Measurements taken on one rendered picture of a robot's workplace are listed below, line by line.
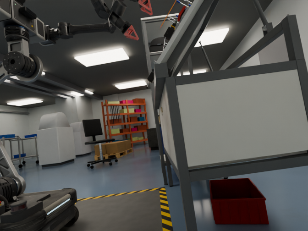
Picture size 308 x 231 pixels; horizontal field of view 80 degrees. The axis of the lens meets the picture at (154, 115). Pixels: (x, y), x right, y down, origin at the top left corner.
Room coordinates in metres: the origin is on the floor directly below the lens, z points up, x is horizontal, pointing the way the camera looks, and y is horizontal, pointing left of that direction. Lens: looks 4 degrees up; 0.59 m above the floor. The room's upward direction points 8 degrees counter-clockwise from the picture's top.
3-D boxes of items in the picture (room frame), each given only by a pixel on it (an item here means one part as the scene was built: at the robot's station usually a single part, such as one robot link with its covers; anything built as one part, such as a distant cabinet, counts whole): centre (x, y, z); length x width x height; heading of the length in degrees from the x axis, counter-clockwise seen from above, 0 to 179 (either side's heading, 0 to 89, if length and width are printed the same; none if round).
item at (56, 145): (5.31, 2.87, 0.73); 0.76 x 0.66 x 1.46; 174
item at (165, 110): (1.08, -0.07, 0.60); 0.55 x 0.03 x 0.39; 1
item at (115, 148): (5.39, 1.27, 0.19); 1.12 x 0.80 x 0.39; 174
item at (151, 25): (2.28, -0.25, 0.92); 0.61 x 0.51 x 1.85; 1
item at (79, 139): (7.20, 3.00, 0.65); 0.69 x 0.59 x 1.29; 174
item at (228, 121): (1.35, -0.37, 0.60); 1.17 x 0.58 x 0.40; 1
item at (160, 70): (1.35, -0.05, 0.83); 1.18 x 0.06 x 0.06; 1
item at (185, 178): (1.35, -0.36, 0.40); 1.18 x 0.60 x 0.80; 1
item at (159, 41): (2.18, -0.19, 1.56); 0.30 x 0.23 x 0.19; 92
